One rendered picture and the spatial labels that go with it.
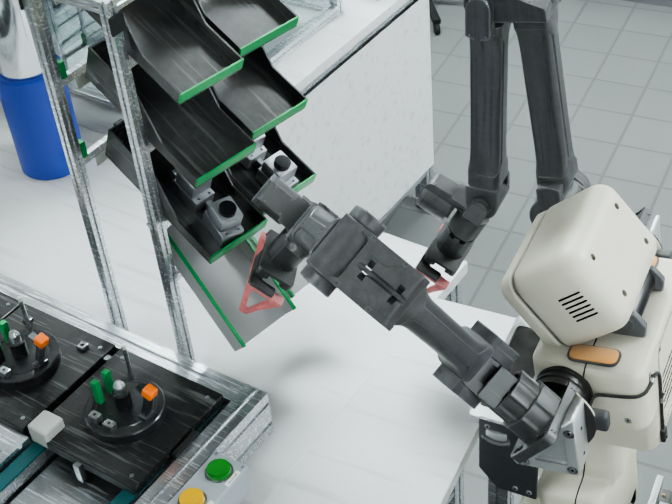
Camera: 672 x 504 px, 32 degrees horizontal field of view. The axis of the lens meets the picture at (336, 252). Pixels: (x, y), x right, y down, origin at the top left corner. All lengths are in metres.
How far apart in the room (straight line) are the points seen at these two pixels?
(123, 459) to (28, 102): 1.03
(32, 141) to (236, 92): 0.87
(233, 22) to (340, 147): 1.44
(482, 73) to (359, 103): 1.51
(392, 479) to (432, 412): 0.17
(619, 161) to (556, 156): 2.32
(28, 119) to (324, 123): 0.87
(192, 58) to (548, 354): 0.71
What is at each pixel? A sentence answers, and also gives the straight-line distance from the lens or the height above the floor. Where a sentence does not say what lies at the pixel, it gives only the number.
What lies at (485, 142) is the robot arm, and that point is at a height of 1.34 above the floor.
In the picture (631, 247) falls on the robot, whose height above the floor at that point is 1.33.
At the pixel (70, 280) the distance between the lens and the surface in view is 2.55.
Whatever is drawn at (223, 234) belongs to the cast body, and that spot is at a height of 1.23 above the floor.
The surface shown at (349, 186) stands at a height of 0.40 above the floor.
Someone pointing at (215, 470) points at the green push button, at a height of 0.97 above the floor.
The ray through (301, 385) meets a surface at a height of 0.86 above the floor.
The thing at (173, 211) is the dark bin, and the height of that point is 1.26.
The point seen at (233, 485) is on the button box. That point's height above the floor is 0.95.
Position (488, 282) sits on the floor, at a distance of 3.69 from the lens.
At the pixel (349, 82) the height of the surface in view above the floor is 0.73.
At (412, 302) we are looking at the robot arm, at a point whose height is 1.53.
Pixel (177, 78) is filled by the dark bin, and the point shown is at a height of 1.53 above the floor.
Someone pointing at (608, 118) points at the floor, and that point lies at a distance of 4.45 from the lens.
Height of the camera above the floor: 2.45
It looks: 40 degrees down
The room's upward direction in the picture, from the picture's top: 6 degrees counter-clockwise
